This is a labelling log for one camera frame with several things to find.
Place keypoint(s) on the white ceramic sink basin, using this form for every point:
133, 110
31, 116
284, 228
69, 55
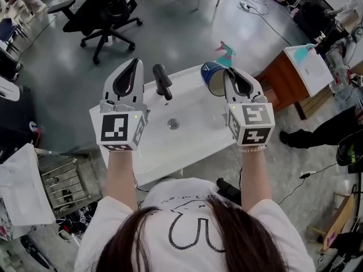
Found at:
193, 140

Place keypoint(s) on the blue chair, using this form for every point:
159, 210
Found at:
10, 30

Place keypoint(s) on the black waist pouch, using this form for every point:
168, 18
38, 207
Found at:
228, 190

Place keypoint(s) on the blue and white mug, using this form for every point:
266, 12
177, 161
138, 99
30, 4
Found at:
210, 72

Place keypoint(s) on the metal rack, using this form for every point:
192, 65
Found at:
65, 180

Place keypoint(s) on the white power strip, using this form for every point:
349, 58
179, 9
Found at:
245, 5

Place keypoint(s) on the black and green bag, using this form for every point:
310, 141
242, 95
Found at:
348, 154

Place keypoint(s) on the black faucet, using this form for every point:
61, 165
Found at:
163, 81

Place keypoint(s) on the white printed t-shirt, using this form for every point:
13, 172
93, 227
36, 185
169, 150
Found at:
187, 217

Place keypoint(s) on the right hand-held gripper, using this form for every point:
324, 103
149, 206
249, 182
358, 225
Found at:
256, 123

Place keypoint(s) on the black cabinet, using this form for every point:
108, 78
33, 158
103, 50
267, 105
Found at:
14, 118

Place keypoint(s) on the black box appliance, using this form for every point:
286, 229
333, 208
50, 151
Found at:
314, 18

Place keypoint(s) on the person's right forearm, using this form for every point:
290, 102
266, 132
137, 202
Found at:
255, 180

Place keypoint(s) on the wooden cabinet with white top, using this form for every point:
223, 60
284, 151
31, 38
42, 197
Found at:
283, 81

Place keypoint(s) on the black office chair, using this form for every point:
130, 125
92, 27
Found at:
99, 13

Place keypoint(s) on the person's left forearm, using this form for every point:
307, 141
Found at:
120, 180

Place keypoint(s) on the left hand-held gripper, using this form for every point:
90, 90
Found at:
113, 127

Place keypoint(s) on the wooden stool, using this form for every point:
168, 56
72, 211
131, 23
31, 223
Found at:
340, 220

